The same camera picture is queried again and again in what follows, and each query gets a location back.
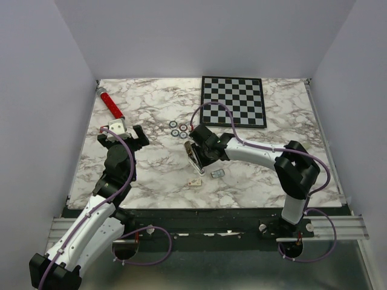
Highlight white stapler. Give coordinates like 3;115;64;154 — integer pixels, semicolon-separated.
184;141;205;176

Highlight staple tray with staples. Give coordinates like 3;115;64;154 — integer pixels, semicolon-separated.
210;169;225;179

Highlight white staple box sleeve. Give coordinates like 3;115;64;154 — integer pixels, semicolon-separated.
187;178;202;187

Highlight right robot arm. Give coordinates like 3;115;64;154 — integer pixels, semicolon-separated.
184;124;320;237

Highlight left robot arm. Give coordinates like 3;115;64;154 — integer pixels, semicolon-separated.
29;120;149;289

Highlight red glitter toy microphone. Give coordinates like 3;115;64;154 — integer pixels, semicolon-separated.
96;87;125;119

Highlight black grey chessboard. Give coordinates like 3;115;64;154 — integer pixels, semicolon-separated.
200;76;267;129

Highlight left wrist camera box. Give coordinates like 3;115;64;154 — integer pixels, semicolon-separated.
101;118;132;140

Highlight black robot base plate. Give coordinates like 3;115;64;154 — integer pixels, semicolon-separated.
108;207;357;256

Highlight aluminium rail frame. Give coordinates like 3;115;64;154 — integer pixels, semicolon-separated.
48;216;369;247

